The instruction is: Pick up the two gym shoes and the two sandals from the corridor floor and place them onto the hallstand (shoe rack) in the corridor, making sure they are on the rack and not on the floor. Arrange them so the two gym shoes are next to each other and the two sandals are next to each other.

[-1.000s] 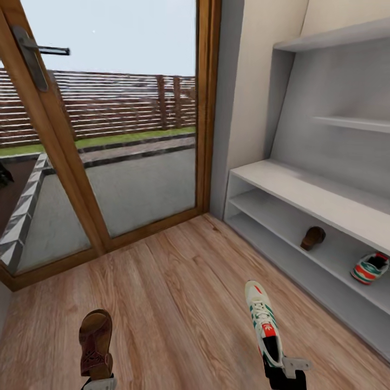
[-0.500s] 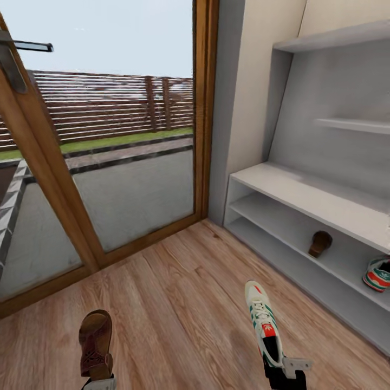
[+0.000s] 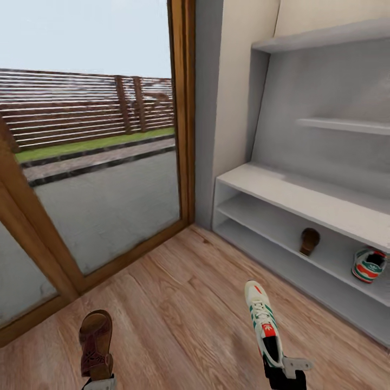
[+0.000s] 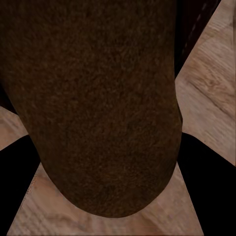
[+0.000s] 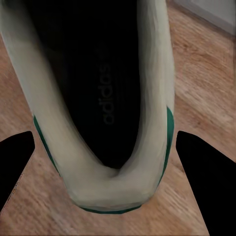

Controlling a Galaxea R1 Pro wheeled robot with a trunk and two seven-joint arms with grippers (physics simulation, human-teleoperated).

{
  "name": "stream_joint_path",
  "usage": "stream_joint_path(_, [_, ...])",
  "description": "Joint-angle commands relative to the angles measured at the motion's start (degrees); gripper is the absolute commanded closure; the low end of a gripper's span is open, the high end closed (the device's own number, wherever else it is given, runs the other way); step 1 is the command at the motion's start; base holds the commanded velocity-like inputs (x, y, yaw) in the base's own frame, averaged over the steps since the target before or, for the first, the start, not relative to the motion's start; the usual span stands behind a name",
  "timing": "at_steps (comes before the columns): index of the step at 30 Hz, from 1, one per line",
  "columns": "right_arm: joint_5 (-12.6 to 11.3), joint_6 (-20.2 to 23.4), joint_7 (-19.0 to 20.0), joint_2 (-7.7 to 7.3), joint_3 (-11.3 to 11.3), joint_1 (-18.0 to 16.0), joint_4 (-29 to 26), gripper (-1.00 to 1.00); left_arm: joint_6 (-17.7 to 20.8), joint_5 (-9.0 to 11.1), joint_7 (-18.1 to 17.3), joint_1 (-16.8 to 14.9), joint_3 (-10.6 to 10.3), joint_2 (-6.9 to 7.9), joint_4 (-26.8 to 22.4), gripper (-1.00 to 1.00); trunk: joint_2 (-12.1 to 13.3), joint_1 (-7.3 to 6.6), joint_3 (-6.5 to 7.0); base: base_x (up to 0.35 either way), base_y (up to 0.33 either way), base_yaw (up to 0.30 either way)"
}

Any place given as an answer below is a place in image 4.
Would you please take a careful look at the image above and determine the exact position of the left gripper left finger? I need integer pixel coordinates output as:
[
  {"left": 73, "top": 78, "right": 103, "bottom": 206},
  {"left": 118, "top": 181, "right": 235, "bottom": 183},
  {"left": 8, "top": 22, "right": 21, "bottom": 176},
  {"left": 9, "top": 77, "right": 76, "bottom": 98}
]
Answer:
[{"left": 0, "top": 135, "right": 41, "bottom": 236}]

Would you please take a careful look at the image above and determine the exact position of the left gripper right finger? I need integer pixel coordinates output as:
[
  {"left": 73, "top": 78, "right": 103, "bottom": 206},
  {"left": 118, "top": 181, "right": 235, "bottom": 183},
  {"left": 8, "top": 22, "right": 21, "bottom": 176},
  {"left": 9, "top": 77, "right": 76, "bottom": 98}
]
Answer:
[{"left": 177, "top": 133, "right": 236, "bottom": 236}]

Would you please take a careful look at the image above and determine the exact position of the sandal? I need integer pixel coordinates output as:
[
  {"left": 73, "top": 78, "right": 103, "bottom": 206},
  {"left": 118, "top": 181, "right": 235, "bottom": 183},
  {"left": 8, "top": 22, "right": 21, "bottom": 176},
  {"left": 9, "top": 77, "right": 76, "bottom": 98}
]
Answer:
[{"left": 0, "top": 0, "right": 221, "bottom": 218}]

